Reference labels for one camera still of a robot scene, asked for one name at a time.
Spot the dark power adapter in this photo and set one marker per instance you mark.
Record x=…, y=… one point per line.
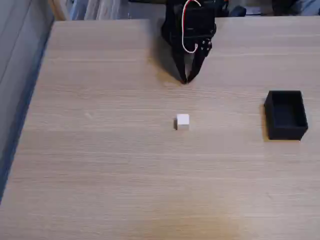
x=237, y=11

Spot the pale hanging cloth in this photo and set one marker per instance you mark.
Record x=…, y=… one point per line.
x=100, y=9

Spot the white cube block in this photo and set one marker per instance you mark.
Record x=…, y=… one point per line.
x=182, y=121

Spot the light wooden slat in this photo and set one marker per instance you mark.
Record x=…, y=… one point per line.
x=58, y=10

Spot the black open box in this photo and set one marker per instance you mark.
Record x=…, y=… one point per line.
x=286, y=117

